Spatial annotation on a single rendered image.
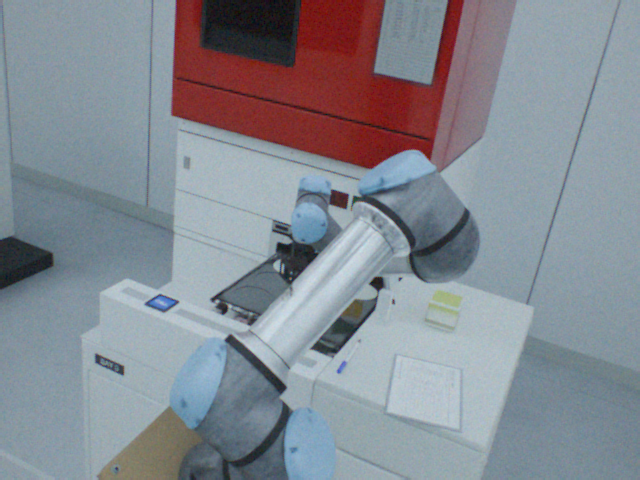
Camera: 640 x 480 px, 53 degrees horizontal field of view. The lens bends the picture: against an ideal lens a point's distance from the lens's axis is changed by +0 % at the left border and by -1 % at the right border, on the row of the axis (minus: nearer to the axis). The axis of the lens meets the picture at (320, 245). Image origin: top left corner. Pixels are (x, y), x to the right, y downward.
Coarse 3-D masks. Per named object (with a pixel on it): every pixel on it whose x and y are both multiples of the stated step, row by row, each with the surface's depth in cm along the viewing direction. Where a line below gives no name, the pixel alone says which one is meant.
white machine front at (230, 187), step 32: (192, 128) 196; (192, 160) 200; (224, 160) 195; (256, 160) 190; (288, 160) 186; (320, 160) 181; (192, 192) 204; (224, 192) 199; (256, 192) 194; (288, 192) 189; (352, 192) 180; (192, 224) 209; (224, 224) 203; (256, 224) 198; (288, 224) 193; (256, 256) 202
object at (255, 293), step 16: (256, 272) 178; (272, 272) 180; (240, 288) 169; (256, 288) 170; (272, 288) 171; (240, 304) 161; (256, 304) 163; (352, 304) 169; (368, 304) 170; (336, 320) 161; (352, 320) 162; (336, 336) 154
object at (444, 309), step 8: (432, 296) 151; (440, 296) 151; (448, 296) 152; (456, 296) 152; (432, 304) 149; (440, 304) 148; (448, 304) 148; (456, 304) 148; (432, 312) 150; (440, 312) 149; (448, 312) 148; (456, 312) 147; (432, 320) 150; (440, 320) 149; (448, 320) 149; (456, 320) 149; (440, 328) 150; (448, 328) 149
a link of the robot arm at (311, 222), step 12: (300, 204) 135; (312, 204) 134; (324, 204) 139; (300, 216) 132; (312, 216) 131; (324, 216) 134; (300, 228) 133; (312, 228) 132; (324, 228) 133; (336, 228) 136; (300, 240) 135; (312, 240) 134; (324, 240) 135
